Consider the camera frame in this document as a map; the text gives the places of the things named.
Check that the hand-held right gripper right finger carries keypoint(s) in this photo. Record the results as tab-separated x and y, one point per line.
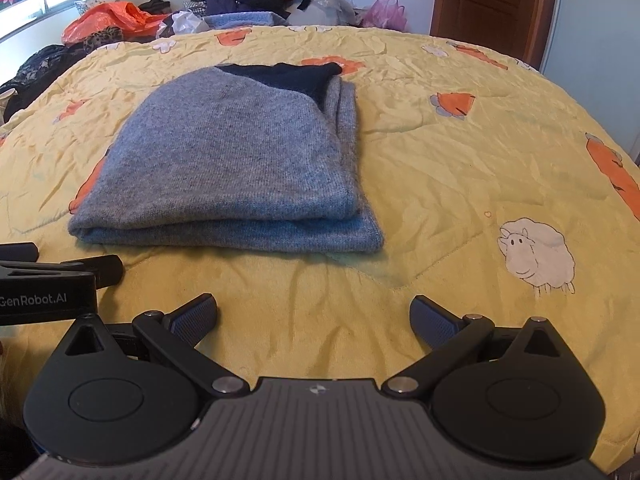
432	325

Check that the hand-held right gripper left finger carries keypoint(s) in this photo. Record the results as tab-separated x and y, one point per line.
195	317

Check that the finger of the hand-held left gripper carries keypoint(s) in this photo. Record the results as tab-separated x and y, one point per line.
107	270
20	251

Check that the grey sweater with navy sleeves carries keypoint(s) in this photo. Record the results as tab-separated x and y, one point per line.
225	160

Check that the dark floral cloth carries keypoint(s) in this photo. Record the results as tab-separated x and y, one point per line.
35	70

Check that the yellow printed quilt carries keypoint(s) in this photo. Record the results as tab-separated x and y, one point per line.
475	135

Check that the leopard print cloth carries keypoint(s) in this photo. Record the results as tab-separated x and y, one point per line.
102	37

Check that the orange plastic bag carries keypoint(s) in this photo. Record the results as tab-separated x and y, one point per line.
110	17

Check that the white crumpled plastic bag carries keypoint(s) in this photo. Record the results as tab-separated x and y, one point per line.
187	22

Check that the white floral pillow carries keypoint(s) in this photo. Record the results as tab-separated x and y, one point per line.
100	0

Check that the dark green cloth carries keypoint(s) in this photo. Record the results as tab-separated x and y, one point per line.
155	5

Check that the light blue fleece blanket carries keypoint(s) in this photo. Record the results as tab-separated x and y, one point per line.
245	20

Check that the pink plastic bag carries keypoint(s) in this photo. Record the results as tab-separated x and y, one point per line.
382	12

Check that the brown wooden door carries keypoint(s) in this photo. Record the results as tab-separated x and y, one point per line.
490	5

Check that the grey clear plastic bundle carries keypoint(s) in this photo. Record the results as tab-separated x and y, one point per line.
325	10

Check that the pale blue wardrobe door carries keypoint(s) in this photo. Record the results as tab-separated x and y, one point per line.
600	35

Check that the window frame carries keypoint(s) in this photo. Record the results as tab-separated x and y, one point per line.
30	17

